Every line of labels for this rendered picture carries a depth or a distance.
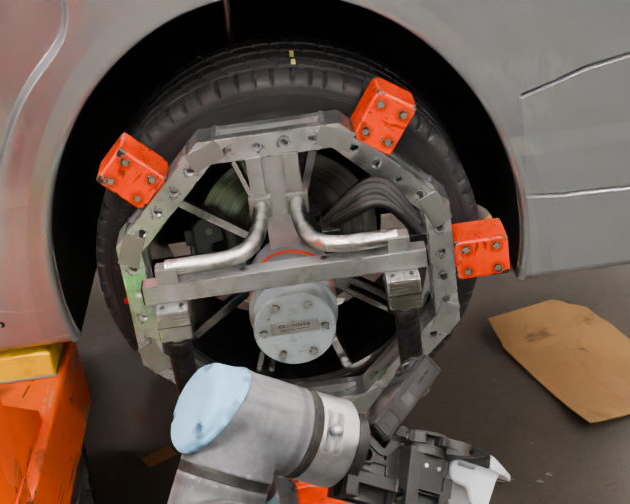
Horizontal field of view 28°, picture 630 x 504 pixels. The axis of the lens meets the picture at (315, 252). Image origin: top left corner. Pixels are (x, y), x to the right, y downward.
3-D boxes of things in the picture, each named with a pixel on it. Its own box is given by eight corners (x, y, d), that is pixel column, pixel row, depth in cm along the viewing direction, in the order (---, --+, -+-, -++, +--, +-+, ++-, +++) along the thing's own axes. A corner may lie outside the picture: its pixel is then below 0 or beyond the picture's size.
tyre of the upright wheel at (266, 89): (530, 138, 231) (210, -35, 214) (558, 190, 210) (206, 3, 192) (349, 404, 255) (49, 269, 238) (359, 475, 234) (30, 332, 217)
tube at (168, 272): (273, 215, 201) (264, 154, 196) (276, 270, 183) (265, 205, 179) (165, 230, 201) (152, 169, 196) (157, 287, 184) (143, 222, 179)
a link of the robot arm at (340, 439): (285, 397, 130) (334, 382, 122) (325, 408, 132) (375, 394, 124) (272, 482, 126) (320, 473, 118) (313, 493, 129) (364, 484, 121)
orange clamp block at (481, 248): (450, 260, 214) (502, 253, 214) (456, 281, 207) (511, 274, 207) (446, 223, 211) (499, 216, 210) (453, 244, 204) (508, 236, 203)
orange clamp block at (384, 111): (385, 139, 203) (412, 92, 200) (390, 157, 196) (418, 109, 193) (347, 121, 202) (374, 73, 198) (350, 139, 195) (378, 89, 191)
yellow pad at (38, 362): (67, 337, 235) (61, 314, 233) (57, 376, 223) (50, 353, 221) (-6, 347, 235) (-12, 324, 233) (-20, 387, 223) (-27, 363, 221)
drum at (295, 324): (336, 297, 215) (326, 223, 208) (345, 362, 196) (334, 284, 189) (255, 308, 215) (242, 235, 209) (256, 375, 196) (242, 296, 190)
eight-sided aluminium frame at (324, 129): (462, 380, 223) (436, 93, 199) (468, 400, 218) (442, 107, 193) (161, 421, 224) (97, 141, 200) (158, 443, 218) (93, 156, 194)
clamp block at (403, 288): (416, 278, 192) (413, 248, 189) (423, 307, 184) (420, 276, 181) (383, 283, 192) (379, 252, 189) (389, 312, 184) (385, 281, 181)
